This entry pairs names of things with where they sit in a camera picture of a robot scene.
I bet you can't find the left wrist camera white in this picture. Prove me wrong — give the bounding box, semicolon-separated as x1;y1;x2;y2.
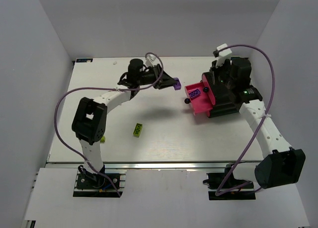
145;53;157;68

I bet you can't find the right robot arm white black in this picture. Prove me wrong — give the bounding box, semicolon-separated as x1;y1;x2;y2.
210;56;306;189

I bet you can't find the pink drawer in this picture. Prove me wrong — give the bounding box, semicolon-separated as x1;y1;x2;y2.
202;73;216;106
184;81;214;117

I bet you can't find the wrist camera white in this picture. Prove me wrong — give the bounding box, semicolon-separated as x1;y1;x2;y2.
213;44;233;68
145;53;157;68

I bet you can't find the purple cable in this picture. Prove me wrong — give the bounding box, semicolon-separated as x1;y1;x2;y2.
215;44;277;196
54;52;164;198

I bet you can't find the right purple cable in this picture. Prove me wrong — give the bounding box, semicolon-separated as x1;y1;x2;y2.
215;44;277;196

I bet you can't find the purple arch lego brick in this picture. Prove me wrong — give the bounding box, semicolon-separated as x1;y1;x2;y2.
173;77;182;90

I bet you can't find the aluminium table rail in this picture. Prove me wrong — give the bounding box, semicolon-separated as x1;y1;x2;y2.
46;160;264;170

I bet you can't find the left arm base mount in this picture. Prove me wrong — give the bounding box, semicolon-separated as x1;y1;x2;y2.
73;165;125;198

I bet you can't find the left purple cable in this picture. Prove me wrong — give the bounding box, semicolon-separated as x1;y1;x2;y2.
54;52;164;198

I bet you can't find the lime long lego brick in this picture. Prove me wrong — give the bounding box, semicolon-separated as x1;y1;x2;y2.
133;123;143;138

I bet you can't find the purple two-by-two-long lego brick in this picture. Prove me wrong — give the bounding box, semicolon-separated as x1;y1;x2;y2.
189;89;201;100

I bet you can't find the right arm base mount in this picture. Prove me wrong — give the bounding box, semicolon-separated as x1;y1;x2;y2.
203;163;256;201

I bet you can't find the black drawer cabinet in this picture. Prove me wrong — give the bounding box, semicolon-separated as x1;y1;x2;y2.
209;84;256;118

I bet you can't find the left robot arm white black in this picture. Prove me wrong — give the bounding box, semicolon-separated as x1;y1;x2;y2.
72;59;181;174

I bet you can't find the pink top drawer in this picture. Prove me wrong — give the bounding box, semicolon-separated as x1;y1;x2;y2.
202;73;216;106

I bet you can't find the lime square lego bottom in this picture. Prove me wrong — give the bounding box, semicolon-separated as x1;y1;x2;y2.
100;136;106;143

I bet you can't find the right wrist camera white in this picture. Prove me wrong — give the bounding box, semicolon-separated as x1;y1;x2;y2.
213;44;233;68

